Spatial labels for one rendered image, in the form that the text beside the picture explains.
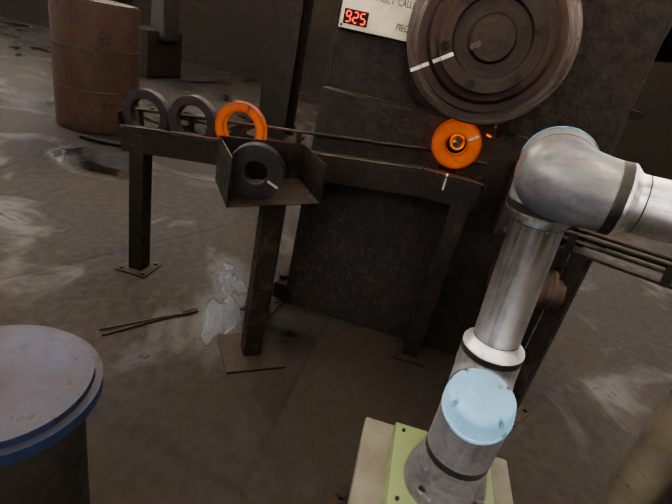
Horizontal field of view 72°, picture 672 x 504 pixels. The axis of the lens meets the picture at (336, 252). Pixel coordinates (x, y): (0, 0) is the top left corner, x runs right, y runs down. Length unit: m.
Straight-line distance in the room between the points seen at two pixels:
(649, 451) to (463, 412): 0.63
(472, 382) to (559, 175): 0.38
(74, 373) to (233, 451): 0.57
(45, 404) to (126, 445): 0.52
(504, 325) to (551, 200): 0.29
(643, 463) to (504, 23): 1.12
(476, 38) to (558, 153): 0.77
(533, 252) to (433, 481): 0.43
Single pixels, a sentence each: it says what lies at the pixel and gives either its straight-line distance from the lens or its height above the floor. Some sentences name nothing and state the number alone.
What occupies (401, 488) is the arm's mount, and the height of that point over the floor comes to 0.35.
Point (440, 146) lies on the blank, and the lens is 1.54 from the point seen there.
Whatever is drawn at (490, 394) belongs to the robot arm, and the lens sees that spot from 0.84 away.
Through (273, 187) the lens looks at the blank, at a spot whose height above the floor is 0.64.
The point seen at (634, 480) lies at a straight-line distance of 1.39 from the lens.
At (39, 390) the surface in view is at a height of 0.43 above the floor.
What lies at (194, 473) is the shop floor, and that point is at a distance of 1.34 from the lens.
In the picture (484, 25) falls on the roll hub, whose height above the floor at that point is 1.14.
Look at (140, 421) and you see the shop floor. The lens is 1.46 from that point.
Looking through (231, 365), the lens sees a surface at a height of 0.01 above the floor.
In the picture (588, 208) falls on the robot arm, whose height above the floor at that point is 0.93.
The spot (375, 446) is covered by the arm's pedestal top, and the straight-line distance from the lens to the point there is 1.06.
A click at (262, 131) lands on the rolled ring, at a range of 1.65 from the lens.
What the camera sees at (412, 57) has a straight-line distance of 1.50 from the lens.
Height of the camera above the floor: 1.07
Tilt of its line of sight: 26 degrees down
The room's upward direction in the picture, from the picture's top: 13 degrees clockwise
